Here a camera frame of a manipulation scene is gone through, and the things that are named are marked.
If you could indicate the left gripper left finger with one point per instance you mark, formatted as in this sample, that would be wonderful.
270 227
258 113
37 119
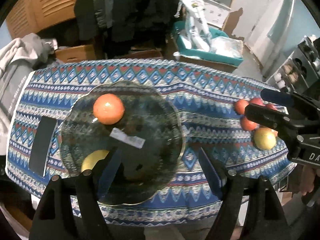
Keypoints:
54 217

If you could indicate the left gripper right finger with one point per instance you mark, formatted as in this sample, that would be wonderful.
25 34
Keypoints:
265 217

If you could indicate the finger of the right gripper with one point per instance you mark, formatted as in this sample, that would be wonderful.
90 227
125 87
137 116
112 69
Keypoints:
300 102
273 119

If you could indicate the red apple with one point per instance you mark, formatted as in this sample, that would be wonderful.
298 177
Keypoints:
257 101
271 106

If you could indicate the yellow pear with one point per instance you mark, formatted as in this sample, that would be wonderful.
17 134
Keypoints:
263 139
91 160

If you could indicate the small tangerine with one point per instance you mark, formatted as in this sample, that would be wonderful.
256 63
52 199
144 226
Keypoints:
240 106
247 125

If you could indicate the large orange front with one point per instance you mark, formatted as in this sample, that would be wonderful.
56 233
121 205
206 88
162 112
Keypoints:
108 109

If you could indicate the large orange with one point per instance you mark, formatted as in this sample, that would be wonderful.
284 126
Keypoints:
270 130
108 109

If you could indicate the right hand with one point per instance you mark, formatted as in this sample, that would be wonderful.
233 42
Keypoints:
307 179

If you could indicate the shoe rack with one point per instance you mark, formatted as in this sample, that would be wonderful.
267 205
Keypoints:
300 70

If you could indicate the patterned blue tablecloth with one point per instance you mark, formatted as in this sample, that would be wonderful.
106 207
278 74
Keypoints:
204 99

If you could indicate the clear plastic bag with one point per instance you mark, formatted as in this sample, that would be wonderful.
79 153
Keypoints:
226 46

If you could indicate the black phone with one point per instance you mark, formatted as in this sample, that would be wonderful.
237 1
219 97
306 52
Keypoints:
41 145

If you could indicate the white door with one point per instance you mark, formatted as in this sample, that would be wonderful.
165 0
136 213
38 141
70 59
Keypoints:
249 15

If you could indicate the cardboard box under teal box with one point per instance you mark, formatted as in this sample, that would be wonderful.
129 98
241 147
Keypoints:
214 65

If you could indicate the dark glass fruit plate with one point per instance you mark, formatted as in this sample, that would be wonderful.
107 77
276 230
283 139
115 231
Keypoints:
149 136

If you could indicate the white patterned drawer box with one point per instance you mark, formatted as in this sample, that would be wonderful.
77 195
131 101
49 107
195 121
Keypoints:
216 13

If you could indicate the teal storage box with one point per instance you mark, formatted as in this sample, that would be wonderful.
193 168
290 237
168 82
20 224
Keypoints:
186 48

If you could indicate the white rice bag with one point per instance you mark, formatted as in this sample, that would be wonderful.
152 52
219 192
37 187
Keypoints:
196 25

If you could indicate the wooden drawer box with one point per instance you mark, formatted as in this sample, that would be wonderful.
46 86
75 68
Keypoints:
76 54

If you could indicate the pile of grey clothes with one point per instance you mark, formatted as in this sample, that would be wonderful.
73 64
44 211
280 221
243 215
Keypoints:
18 59

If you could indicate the black hanging coat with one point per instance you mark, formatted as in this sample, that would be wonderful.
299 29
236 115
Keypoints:
116 26

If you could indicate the wooden louvered wardrobe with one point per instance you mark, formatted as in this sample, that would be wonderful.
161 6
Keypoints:
32 16

